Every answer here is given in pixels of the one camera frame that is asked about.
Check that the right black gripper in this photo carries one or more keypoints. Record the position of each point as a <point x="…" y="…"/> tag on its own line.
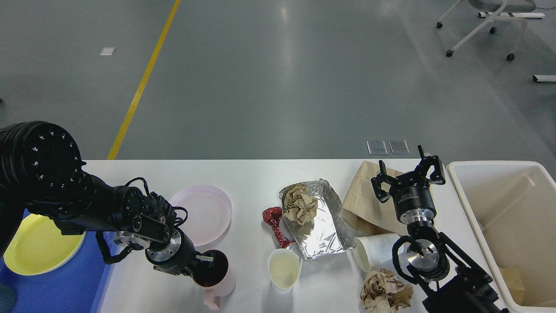
<point x="410" y="192"/>

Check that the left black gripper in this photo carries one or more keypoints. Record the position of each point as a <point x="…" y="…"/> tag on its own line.
<point x="179" y="257"/>

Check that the pink mug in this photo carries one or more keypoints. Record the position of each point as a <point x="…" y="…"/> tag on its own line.
<point x="216" y="281"/>

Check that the pink plate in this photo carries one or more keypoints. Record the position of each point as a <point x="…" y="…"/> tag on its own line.
<point x="209" y="212"/>

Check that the grey-green mug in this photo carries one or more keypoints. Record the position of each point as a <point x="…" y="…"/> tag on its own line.
<point x="8" y="298"/>

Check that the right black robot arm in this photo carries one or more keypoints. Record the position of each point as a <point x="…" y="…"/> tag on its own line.
<point x="452" y="281"/>

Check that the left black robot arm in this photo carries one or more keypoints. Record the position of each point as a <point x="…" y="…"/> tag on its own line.
<point x="41" y="171"/>

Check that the right floor socket plate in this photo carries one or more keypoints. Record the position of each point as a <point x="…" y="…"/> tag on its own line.
<point x="399" y="147"/>

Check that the floor socket plate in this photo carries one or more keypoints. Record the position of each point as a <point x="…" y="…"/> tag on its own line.
<point x="377" y="147"/>
<point x="399" y="147"/>

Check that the left floor socket plate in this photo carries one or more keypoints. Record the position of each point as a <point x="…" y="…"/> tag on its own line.
<point x="377" y="147"/>

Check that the brown paper bag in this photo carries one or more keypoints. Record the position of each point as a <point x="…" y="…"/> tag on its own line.
<point x="365" y="213"/>

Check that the cream cup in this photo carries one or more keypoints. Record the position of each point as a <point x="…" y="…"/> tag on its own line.
<point x="284" y="267"/>

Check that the red foil wrapper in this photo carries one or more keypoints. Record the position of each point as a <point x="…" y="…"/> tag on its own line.
<point x="272" y="216"/>

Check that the white paper cup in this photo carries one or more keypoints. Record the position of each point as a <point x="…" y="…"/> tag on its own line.
<point x="371" y="251"/>

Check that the aluminium foil tray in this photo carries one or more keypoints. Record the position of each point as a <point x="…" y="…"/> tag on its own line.
<point x="327" y="233"/>

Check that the crumpled brown paper in foil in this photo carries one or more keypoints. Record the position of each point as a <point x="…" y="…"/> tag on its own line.
<point x="299" y="205"/>

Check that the white plastic bin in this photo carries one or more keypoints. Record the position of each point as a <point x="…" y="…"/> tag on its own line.
<point x="511" y="209"/>

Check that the crumpled brown paper ball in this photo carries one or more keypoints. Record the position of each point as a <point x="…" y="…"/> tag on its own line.
<point x="384" y="292"/>

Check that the blue plastic tray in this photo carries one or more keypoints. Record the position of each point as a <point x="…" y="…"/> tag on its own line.
<point x="71" y="288"/>

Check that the brown paper in bin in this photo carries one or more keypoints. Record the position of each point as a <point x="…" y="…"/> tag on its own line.
<point x="514" y="283"/>

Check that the white floor bar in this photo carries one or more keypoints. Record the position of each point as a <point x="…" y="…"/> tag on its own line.
<point x="544" y="78"/>

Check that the yellow plate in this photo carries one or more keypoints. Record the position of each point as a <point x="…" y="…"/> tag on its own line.
<point x="38" y="247"/>

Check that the white bar behind chair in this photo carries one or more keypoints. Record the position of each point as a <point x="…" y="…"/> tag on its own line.
<point x="531" y="15"/>

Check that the white office chair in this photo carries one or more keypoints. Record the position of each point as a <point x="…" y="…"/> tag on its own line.
<point x="497" y="7"/>

